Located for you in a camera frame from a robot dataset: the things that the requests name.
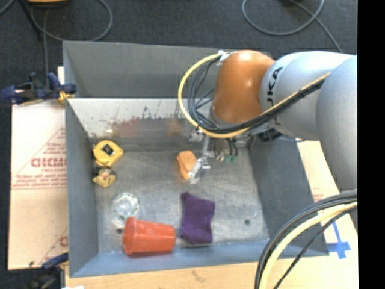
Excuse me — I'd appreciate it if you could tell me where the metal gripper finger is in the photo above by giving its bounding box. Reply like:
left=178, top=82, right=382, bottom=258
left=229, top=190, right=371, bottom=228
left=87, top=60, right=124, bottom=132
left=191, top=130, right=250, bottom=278
left=196, top=158, right=212, bottom=174
left=188, top=167, right=203, bottom=185

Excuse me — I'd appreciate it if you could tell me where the black cylinder on white bracket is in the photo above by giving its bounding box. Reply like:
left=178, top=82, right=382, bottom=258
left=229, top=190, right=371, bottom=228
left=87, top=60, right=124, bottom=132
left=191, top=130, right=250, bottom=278
left=258, top=129, right=283, bottom=144

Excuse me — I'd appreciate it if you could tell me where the purple cloth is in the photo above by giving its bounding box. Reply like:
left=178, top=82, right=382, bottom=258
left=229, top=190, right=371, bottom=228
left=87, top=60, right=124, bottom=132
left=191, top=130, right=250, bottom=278
left=179, top=191, right=217, bottom=245

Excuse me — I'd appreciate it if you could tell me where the grey metal bin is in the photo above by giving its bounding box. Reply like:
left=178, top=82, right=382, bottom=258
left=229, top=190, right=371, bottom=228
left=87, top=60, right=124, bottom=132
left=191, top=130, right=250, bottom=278
left=62, top=40, right=330, bottom=278

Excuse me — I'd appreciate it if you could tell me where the orange-red plastic cup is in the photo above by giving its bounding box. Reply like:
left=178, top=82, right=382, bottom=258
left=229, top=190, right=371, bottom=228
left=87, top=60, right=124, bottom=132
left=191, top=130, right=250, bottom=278
left=122, top=216, right=177, bottom=257

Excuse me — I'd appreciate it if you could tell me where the orange sponge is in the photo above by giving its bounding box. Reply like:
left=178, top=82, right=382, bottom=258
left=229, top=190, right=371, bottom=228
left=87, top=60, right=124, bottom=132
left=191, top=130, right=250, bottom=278
left=176, top=150, right=199, bottom=181

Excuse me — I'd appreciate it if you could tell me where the clear glass cup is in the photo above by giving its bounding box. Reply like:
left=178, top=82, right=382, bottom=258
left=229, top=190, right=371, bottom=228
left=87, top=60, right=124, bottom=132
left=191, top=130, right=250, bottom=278
left=111, top=192, right=141, bottom=229

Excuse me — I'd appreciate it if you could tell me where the small yellow toy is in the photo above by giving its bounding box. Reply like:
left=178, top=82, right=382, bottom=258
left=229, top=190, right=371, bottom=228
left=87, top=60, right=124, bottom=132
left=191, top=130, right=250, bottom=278
left=92, top=167, right=118, bottom=188

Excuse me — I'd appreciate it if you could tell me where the yellow tape measure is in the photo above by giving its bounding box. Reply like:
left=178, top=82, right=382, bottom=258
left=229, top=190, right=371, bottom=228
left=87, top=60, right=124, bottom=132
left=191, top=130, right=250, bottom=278
left=91, top=140, right=125, bottom=168

